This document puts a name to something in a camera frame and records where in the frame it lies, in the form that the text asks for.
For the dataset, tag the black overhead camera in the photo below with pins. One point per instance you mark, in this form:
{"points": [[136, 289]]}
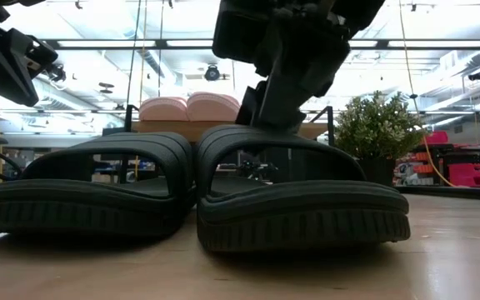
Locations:
{"points": [[212, 73]]}

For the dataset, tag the red plastic bin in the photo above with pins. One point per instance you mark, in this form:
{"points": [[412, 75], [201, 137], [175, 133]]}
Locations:
{"points": [[438, 138], [471, 175]]}

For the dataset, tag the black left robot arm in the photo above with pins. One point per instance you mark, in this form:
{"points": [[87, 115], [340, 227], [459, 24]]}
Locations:
{"points": [[19, 2]]}

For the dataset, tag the black rubber slide sandal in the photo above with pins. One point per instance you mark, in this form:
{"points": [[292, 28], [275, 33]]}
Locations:
{"points": [[306, 216], [77, 212]]}

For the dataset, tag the pink foam slide sandal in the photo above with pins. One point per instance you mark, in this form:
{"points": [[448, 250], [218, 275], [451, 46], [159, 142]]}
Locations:
{"points": [[163, 110], [213, 107]]}

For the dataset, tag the black background table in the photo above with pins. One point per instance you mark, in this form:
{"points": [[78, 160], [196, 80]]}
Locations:
{"points": [[473, 148]]}

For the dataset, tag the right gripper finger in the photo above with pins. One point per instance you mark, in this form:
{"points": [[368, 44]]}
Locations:
{"points": [[250, 106], [286, 108]]}

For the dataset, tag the small green potted plant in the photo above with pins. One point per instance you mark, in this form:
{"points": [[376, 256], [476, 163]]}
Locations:
{"points": [[377, 125]]}

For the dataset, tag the black overhead crossbar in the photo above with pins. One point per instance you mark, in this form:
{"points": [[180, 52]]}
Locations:
{"points": [[161, 43]]}

